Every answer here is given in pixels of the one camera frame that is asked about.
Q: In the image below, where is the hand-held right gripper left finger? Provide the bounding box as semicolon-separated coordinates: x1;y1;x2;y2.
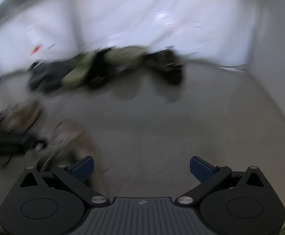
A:
19;156;111;207

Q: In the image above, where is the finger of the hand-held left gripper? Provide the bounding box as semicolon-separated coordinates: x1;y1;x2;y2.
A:
26;137;47;152

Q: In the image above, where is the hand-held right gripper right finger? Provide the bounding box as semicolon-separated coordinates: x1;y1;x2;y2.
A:
175;156;268;207

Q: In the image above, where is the tan strap sandal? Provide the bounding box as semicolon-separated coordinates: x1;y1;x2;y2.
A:
38;120;106;193
0;99;43;133

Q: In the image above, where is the grey slide sandal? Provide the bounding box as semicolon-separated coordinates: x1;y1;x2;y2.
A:
28;62;65;92

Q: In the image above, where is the pale green slide sandal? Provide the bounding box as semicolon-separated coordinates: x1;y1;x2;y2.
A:
62;52;94;87
106;45;148;65

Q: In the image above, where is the white printed plastic sheet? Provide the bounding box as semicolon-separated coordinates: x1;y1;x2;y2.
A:
0;0;263;79

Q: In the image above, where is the black strap sandal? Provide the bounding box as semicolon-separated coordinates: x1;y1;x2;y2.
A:
86;50;119;89
145;49;184;85

